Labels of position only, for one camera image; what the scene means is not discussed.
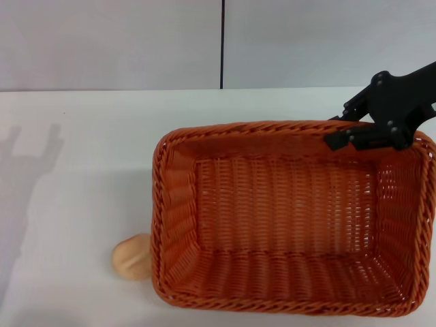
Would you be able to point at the round tan bread roll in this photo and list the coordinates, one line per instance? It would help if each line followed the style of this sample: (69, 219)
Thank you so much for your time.
(131, 257)

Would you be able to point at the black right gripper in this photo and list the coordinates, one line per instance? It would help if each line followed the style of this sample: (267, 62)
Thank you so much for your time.
(398, 98)

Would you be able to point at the orange woven plastic basket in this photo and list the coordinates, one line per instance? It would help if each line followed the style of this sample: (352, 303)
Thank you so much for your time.
(279, 204)

